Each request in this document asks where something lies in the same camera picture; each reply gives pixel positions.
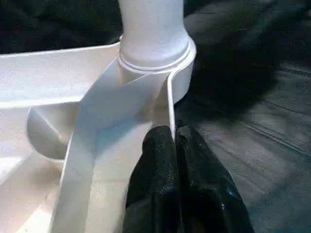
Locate white plastic table leg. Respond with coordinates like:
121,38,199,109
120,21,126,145
118,0,191,72

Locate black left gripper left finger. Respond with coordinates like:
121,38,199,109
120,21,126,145
121,125,181,233

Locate white plastic table top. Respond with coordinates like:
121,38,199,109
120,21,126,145
0,38,198,233

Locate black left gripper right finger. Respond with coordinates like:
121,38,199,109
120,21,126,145
176,124,254,233

